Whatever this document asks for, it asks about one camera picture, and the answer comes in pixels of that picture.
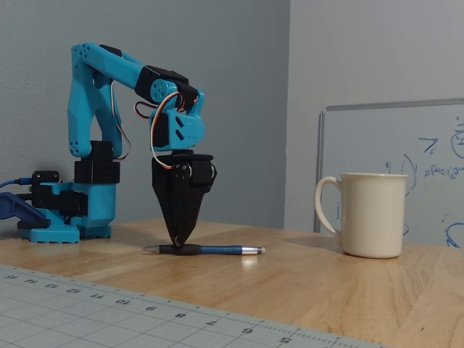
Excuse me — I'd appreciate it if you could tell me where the upper arm servo wire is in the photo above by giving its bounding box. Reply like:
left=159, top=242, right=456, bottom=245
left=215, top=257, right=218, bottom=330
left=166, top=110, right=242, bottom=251
left=109, top=80, right=132, bottom=162

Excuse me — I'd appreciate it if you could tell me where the blue pen with black grip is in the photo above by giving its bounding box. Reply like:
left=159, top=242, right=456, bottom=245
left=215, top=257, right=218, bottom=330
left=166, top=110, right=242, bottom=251
left=144, top=244, right=267, bottom=257

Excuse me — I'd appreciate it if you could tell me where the blue usb cable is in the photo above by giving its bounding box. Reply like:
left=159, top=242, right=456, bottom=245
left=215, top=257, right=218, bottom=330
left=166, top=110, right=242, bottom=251
left=0, top=176, right=33, bottom=189

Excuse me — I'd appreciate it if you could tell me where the wrist servo wire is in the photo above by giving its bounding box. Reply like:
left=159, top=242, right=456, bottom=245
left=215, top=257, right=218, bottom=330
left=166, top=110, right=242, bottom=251
left=134, top=92, right=184, bottom=172

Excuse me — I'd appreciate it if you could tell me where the grey gridded cutting mat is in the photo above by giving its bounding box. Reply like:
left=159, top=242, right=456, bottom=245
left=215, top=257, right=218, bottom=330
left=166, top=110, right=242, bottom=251
left=0, top=263, right=392, bottom=348

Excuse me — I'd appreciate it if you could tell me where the cream ceramic mug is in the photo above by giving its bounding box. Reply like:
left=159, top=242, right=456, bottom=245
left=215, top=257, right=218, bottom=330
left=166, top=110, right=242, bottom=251
left=313, top=173, right=410, bottom=260

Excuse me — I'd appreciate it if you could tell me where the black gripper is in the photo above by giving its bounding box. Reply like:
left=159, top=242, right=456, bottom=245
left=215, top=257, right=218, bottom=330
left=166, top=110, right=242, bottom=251
left=151, top=149, right=218, bottom=247

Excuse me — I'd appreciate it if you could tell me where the whiteboard with blue drawings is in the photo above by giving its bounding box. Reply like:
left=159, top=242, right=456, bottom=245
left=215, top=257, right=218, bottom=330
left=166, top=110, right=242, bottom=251
left=313, top=97, right=464, bottom=249

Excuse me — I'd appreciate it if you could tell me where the dark blue table clamp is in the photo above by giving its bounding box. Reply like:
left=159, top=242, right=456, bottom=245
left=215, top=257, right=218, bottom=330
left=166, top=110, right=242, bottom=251
left=0, top=191, right=48, bottom=230

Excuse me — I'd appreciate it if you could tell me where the black motor controller board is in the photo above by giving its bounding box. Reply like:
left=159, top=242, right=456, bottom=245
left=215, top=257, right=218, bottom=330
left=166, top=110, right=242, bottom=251
left=30, top=170, right=61, bottom=196

